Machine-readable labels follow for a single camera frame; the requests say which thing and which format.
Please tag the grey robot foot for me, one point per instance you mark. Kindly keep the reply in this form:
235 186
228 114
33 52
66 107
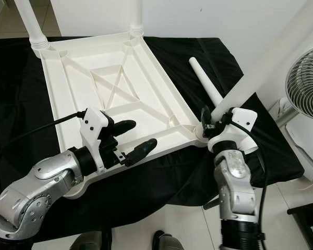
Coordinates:
91 242
167 243

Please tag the dark metal table frame bar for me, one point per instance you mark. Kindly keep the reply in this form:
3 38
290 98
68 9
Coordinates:
209 203

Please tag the black metal furniture frame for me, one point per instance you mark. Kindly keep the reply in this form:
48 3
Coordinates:
308 219

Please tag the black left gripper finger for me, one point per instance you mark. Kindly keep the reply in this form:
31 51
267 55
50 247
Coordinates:
122 125
141 150

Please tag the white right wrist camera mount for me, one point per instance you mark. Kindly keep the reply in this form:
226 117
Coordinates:
235 125

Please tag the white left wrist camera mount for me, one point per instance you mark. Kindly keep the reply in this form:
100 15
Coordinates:
94 127

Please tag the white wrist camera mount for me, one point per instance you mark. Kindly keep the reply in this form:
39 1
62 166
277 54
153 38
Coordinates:
94 127
235 125

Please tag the white plastic table leg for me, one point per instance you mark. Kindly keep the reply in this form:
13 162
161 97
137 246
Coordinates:
136 18
28 23
261 67
206 83

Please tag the black tablecloth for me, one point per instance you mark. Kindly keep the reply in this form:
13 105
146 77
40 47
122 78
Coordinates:
21 104

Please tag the grey right robot foot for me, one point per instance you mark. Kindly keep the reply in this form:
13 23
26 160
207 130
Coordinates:
167 243

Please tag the grey left robot foot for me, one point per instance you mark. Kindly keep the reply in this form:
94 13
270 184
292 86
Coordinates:
91 242

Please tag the white floor fan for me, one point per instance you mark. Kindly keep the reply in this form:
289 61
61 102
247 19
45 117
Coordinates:
308 83

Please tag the white plastic table top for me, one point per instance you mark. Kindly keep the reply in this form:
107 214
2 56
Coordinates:
109 78

